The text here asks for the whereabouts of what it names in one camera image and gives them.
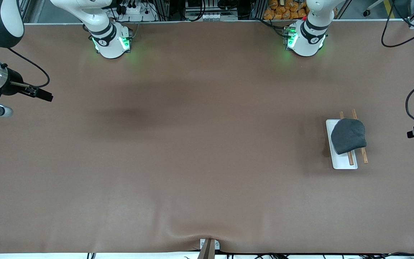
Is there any grey and purple towel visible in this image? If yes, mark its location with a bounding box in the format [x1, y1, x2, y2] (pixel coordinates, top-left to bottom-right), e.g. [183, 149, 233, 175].
[331, 118, 368, 155]

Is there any wooden rack rod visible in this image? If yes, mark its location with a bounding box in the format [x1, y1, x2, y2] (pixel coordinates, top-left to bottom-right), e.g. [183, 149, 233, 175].
[339, 111, 355, 166]
[351, 108, 368, 164]

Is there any white rack base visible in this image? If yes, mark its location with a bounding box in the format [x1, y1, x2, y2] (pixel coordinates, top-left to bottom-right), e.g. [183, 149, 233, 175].
[326, 119, 358, 170]

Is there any white power strip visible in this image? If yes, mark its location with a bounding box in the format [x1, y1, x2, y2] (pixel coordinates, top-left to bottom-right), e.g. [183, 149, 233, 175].
[115, 0, 154, 21]

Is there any brown table mat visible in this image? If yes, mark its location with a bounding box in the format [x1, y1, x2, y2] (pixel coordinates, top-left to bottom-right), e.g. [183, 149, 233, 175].
[0, 20, 414, 254]

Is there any orange packaged goods pile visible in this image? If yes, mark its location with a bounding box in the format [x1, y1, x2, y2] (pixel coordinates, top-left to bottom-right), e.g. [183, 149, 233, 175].
[263, 0, 310, 21]

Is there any metal table edge clamp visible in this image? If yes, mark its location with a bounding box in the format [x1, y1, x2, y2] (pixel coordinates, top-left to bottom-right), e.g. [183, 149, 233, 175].
[197, 238, 221, 259]

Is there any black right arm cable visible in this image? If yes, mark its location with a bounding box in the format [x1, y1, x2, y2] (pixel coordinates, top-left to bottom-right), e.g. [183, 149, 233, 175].
[0, 46, 51, 89]

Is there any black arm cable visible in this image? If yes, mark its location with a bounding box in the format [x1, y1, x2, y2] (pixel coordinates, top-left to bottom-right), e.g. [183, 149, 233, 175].
[0, 46, 51, 89]
[381, 0, 414, 126]

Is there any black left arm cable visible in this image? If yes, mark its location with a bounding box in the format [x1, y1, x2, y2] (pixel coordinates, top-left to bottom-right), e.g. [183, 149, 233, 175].
[381, 0, 414, 126]

